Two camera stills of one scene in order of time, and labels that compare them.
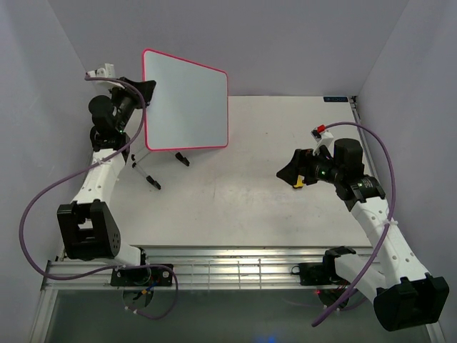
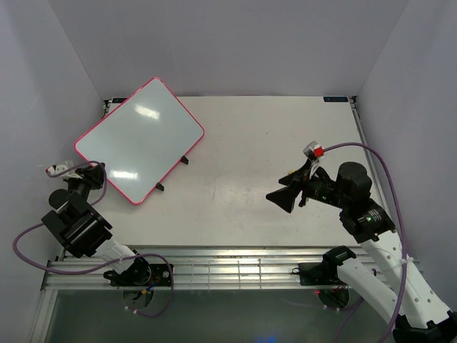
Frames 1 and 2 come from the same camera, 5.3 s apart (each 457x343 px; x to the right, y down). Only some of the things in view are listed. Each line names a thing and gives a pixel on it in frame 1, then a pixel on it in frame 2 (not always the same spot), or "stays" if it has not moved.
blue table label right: x=335 y=98 stays
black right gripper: x=301 y=163 to x=285 y=197
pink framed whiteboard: x=189 y=106 to x=141 y=138
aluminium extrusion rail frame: x=196 y=268 stays
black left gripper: x=146 y=88 to x=92 y=176
